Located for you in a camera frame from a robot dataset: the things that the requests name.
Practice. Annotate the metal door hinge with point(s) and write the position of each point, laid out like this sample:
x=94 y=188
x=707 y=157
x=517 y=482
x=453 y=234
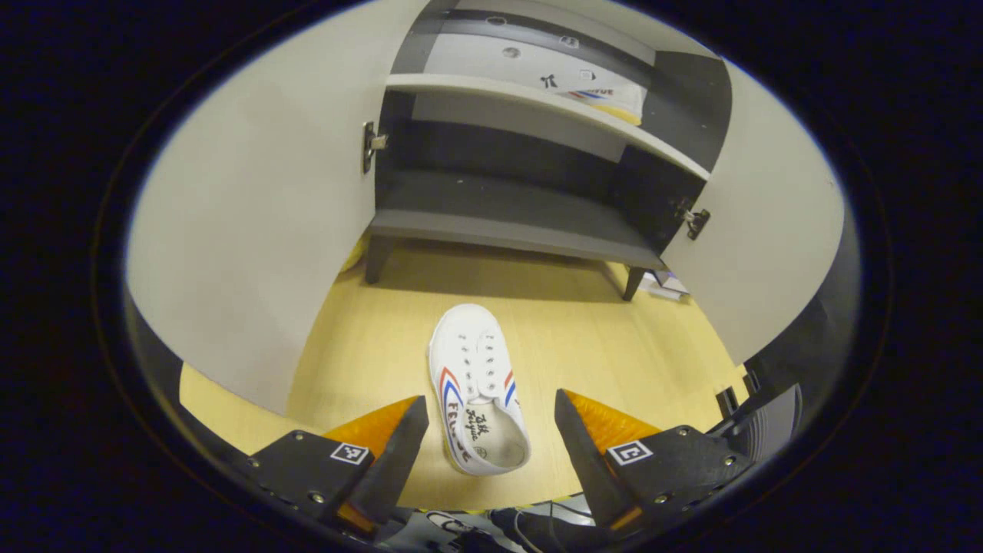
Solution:
x=693 y=219
x=372 y=143

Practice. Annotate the white canvas shoe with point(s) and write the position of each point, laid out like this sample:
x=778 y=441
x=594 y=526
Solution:
x=618 y=104
x=468 y=361

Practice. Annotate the grey cabinet door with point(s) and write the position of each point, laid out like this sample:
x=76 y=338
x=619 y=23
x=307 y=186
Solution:
x=768 y=253
x=253 y=200

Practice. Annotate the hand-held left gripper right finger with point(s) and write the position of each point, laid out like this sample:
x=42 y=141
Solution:
x=587 y=461

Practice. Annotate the white book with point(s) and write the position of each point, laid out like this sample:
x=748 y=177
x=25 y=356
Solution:
x=670 y=283

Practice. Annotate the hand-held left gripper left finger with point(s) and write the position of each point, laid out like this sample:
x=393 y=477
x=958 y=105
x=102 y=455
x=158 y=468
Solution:
x=392 y=468

